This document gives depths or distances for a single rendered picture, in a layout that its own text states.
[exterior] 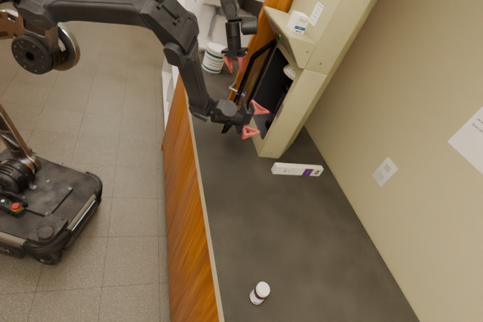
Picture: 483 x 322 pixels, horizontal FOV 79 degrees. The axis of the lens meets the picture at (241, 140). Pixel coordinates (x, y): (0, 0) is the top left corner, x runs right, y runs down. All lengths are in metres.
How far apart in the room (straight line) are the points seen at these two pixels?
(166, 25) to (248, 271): 0.75
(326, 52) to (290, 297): 0.85
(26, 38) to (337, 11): 1.07
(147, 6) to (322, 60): 0.72
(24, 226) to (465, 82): 2.00
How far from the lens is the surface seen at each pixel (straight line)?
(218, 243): 1.03
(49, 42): 1.30
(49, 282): 1.98
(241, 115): 1.06
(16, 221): 1.90
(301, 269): 1.11
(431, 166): 1.27
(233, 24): 1.23
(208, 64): 1.92
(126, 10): 0.71
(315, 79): 1.22
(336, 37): 1.17
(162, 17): 0.67
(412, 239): 1.32
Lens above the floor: 1.78
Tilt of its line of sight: 36 degrees down
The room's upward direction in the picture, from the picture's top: 24 degrees clockwise
